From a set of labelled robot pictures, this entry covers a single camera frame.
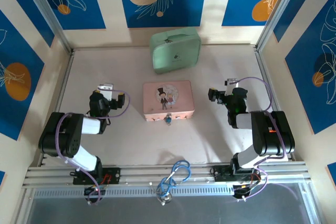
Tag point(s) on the small left controller board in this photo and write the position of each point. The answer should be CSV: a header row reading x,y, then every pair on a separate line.
x,y
93,190

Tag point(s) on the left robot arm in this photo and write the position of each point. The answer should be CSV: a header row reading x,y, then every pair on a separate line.
x,y
65,132

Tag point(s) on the mint green zip case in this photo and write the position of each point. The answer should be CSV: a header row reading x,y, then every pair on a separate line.
x,y
176,56

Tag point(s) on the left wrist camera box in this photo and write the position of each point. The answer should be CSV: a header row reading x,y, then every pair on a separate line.
x,y
105,88

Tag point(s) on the aluminium side rail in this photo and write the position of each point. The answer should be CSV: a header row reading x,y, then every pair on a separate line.
x,y
64,82
267,82

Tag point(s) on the aluminium corner post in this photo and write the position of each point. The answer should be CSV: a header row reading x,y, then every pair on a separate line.
x,y
47,11
278,11

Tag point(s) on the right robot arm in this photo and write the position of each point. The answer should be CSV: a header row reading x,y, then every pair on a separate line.
x,y
265,132

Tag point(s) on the aluminium front rail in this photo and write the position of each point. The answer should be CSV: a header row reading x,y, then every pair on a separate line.
x,y
147,172

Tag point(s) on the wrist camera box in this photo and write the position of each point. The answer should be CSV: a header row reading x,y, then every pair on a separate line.
x,y
232,83
105,88

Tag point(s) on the small right controller board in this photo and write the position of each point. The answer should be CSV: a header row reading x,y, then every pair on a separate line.
x,y
242,190

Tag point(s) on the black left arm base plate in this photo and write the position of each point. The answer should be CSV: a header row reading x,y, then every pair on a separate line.
x,y
113,176

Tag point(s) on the pink tin box with couple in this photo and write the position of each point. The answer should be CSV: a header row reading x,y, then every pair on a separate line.
x,y
168,98

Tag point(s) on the small controller board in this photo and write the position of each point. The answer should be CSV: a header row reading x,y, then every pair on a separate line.
x,y
93,190
242,190

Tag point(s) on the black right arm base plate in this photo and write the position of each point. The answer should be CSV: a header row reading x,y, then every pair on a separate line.
x,y
221,174

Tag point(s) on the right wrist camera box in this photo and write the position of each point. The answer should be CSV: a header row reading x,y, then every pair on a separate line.
x,y
232,83

